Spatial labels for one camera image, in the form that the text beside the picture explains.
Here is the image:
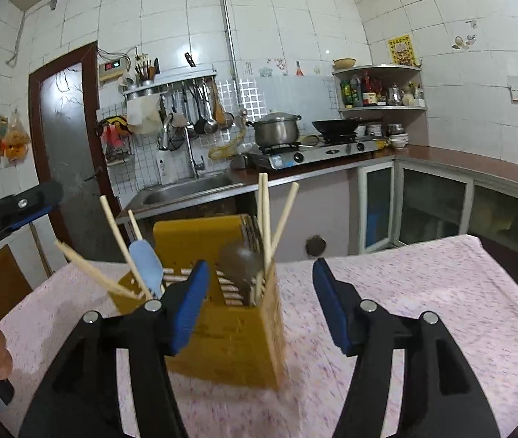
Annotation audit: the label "orange hanging bag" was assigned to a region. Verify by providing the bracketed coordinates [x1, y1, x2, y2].
[0, 109, 31, 167]

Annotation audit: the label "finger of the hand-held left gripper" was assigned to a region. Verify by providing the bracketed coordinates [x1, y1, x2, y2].
[0, 180, 64, 234]

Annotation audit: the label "red and yellow bags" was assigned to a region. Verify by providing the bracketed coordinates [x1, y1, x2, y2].
[98, 116, 132, 165]

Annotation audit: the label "blue-handled fork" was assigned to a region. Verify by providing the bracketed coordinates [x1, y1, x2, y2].
[128, 238, 165, 299]

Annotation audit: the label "wooden chopstick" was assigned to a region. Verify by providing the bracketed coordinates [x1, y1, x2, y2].
[269, 182, 300, 261]
[128, 209, 145, 242]
[99, 195, 154, 301]
[54, 238, 143, 300]

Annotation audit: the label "steel cooking pot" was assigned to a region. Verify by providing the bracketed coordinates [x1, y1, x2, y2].
[245, 111, 303, 147]

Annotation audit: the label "steel sink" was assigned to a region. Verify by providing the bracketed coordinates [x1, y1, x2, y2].
[116, 174, 246, 226]

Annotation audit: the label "steel faucet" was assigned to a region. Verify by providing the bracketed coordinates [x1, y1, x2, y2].
[183, 128, 207, 180]

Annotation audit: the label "white hanging bag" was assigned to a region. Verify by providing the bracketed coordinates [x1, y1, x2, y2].
[126, 96, 164, 135]

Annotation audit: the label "steel gas stove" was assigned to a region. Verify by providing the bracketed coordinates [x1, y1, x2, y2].
[245, 137, 380, 169]

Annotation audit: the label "hanging kitchen ladles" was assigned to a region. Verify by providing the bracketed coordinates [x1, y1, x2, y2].
[158, 80, 237, 151]

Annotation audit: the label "yellow gas hose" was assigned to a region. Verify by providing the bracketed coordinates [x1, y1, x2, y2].
[208, 128, 248, 160]

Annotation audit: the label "dark round knob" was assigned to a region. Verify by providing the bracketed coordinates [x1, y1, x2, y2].
[305, 235, 328, 257]

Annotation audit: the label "steel wall rack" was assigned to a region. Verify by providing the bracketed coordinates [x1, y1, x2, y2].
[122, 70, 218, 96]

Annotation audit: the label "white glass-door cabinet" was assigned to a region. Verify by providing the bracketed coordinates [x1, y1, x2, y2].
[357, 157, 518, 293]

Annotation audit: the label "floral tablecloth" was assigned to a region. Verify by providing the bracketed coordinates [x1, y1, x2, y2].
[0, 233, 518, 438]

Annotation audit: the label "brown-framed glass door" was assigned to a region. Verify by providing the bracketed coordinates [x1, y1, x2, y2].
[28, 41, 120, 265]

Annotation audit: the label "white corner shelf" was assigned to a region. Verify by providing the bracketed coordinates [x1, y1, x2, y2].
[332, 64, 428, 122]

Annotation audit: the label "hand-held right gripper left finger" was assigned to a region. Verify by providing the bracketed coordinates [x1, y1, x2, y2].
[19, 259, 211, 438]

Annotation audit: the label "row of condiment bottles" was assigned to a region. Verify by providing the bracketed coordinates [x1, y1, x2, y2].
[340, 72, 425, 108]

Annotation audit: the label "brown kitchen countertop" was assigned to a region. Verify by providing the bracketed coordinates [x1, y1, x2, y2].
[229, 143, 518, 201]

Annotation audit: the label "black wok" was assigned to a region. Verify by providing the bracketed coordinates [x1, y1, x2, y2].
[311, 118, 361, 135]

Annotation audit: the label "brown digital wall device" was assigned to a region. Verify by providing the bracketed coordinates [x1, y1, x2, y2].
[98, 58, 129, 84]

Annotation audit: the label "grey wall pipe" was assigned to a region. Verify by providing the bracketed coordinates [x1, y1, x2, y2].
[215, 0, 241, 115]

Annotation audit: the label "yellow slotted utensil holder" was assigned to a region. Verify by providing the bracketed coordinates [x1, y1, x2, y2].
[107, 214, 289, 392]

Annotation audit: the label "stack of bowls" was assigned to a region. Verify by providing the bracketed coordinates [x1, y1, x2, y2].
[366, 123, 410, 150]

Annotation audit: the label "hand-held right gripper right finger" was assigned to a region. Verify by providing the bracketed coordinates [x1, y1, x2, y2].
[312, 258, 501, 438]

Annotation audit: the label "yellow wall poster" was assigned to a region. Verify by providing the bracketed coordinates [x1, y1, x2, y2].
[387, 34, 415, 66]

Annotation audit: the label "cutlery caddy with knives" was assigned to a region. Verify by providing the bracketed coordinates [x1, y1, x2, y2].
[133, 57, 161, 84]

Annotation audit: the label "metal spoon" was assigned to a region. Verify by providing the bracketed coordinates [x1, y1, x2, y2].
[217, 241, 265, 307]

